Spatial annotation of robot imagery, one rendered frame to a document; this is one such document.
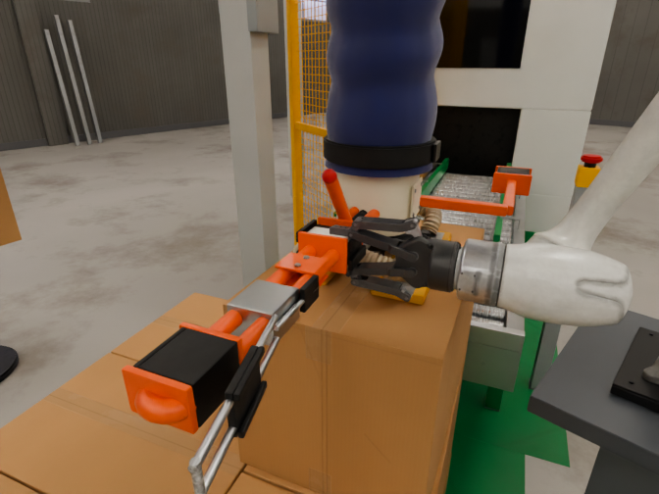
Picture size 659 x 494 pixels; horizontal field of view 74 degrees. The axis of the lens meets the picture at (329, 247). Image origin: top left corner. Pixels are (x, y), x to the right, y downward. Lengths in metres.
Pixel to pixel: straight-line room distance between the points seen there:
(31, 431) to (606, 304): 1.21
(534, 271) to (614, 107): 11.33
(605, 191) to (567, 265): 0.20
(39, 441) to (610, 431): 1.19
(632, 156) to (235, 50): 1.83
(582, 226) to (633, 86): 11.07
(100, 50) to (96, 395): 8.36
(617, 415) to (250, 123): 1.86
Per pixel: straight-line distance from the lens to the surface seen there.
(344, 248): 0.66
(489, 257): 0.62
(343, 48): 0.82
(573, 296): 0.62
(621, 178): 0.77
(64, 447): 1.24
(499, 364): 1.48
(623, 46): 11.89
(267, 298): 0.53
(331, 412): 0.83
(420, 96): 0.83
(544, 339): 2.09
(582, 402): 1.01
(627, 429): 0.99
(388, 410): 0.78
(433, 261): 0.63
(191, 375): 0.42
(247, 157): 2.30
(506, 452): 1.92
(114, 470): 1.14
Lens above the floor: 1.35
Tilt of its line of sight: 23 degrees down
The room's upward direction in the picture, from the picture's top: straight up
